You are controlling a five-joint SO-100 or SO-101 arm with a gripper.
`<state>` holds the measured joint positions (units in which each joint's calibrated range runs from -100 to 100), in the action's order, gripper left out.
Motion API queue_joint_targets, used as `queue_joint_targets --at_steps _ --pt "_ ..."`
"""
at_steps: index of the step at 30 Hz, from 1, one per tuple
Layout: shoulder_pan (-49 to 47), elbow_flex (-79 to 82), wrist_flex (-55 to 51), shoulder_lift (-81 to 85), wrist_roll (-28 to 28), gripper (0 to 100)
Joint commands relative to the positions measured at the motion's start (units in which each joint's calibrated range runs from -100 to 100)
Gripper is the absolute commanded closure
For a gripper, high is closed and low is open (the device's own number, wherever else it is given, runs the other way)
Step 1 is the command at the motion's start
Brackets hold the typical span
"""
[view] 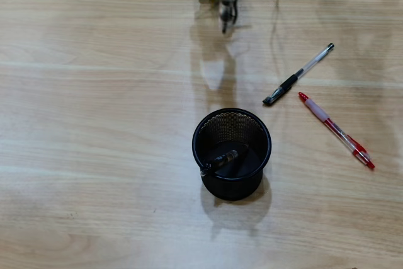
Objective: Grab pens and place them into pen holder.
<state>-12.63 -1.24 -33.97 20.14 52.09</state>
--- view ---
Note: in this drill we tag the black clip pen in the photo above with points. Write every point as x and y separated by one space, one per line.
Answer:
225 157

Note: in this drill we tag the clear capped pen black grip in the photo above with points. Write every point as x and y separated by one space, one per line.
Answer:
288 83

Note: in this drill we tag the grey grip clear pen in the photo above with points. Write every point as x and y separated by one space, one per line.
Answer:
226 10

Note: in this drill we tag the red clear pen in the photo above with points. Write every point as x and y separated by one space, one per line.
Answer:
318 112

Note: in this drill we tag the black mesh pen holder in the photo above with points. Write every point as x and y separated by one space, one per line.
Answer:
233 191

